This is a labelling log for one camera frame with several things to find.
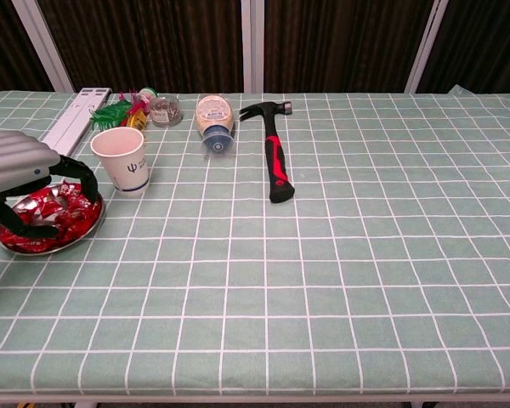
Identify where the grey black left robot hand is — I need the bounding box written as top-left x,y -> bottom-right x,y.
0,130 -> 99,239

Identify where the white paper cup blue logo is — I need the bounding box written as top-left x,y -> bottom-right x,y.
89,126 -> 150,197

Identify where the white folding laptop stand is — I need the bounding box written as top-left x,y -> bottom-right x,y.
42,87 -> 114,158

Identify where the round stainless steel plate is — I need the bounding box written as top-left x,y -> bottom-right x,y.
0,182 -> 107,257

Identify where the green feather shuttlecock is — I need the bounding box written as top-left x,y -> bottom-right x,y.
88,99 -> 133,131

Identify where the pink yellow feather shuttlecock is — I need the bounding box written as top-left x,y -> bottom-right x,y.
118,88 -> 150,128

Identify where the clear jar of metal clips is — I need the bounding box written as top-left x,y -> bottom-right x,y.
147,95 -> 184,128

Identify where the dark brown curtain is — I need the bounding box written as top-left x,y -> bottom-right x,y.
0,0 -> 510,107

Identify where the sauce bottle with blue cap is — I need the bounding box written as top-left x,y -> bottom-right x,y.
195,93 -> 238,159

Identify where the red black claw hammer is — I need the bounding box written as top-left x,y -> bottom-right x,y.
238,100 -> 296,204

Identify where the green checked tablecloth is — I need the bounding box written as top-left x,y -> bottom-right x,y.
0,84 -> 510,396

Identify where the white metal frame post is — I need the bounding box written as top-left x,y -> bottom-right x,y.
241,0 -> 266,94
404,0 -> 451,94
11,0 -> 75,94

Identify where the white metal table frame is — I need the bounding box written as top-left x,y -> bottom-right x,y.
0,393 -> 510,408

